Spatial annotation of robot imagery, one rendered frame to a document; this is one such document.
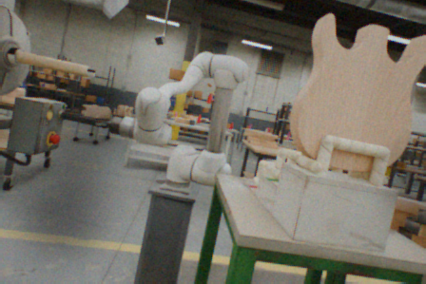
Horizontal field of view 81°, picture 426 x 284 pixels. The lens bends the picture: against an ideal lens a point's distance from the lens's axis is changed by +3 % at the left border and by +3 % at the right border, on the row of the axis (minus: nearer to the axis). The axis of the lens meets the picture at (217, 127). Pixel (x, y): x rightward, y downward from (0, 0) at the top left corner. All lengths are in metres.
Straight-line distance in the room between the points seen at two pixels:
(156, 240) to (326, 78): 1.28
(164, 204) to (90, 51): 11.59
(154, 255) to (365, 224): 1.19
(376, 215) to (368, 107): 0.29
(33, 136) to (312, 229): 0.98
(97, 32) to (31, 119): 11.83
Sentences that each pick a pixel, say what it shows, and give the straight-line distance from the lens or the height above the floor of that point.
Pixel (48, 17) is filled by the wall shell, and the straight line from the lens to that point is 13.76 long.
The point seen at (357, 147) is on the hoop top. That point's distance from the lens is 0.74.
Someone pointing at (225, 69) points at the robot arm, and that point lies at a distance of 1.34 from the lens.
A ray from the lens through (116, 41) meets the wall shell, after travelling 12.57.
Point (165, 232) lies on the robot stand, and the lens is 1.58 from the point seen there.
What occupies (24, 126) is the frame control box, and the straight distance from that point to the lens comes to 1.14.
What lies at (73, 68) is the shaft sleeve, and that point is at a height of 1.25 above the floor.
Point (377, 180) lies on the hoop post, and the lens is 0.81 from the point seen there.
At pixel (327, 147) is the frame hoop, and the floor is 1.18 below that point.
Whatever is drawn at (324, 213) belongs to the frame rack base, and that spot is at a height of 1.01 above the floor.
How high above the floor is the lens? 1.21
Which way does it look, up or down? 3 degrees down
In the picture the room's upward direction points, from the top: 12 degrees clockwise
